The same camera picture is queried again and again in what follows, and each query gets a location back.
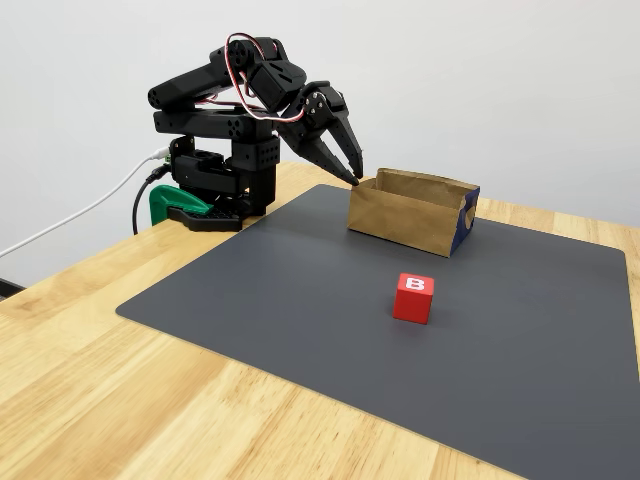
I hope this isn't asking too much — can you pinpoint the red letter B block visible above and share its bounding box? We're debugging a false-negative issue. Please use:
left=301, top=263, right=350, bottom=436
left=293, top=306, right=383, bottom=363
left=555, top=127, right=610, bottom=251
left=392, top=272, right=435, bottom=326

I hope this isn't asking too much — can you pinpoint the brown paper box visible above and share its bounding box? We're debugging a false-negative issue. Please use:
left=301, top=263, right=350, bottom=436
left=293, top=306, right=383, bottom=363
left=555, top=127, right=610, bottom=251
left=347, top=167, right=481, bottom=259

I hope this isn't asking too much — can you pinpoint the green table clamp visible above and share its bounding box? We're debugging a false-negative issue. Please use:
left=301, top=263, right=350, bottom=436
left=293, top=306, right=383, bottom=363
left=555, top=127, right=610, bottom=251
left=148, top=183, right=215, bottom=226

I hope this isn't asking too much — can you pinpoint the grey rubber mat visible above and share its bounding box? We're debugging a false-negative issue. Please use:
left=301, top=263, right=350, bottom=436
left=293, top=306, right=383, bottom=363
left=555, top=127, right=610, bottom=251
left=115, top=183, right=640, bottom=480

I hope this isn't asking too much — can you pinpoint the red and white servo wire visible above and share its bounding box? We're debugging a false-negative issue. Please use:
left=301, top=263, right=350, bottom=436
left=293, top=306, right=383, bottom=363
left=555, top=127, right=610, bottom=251
left=225, top=33, right=307, bottom=124

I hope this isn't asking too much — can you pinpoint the black power cable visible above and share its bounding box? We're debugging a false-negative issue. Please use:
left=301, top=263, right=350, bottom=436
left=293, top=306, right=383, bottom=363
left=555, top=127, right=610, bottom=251
left=131, top=164, right=172, bottom=236

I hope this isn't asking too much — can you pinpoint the white USB cable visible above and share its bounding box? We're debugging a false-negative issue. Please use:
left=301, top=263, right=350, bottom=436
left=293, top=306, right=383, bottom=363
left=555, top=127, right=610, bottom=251
left=0, top=147, right=171, bottom=259

